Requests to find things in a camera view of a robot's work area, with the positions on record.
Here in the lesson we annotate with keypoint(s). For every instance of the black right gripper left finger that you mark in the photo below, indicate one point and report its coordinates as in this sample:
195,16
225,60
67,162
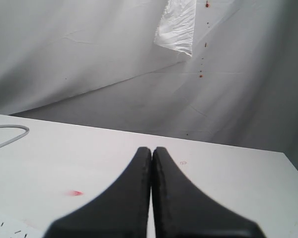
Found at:
121,211

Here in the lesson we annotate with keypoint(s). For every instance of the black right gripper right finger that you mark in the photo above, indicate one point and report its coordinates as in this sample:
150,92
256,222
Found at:
181,210

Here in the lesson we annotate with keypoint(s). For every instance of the white five-outlet power strip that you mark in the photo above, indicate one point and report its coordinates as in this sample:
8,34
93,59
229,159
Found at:
18,226

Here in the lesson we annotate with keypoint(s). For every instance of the grey backdrop cloth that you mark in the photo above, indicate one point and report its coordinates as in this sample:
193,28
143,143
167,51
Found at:
94,62

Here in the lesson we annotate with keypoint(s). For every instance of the white crumpled cloth piece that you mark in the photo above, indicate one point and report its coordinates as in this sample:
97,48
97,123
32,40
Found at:
175,30

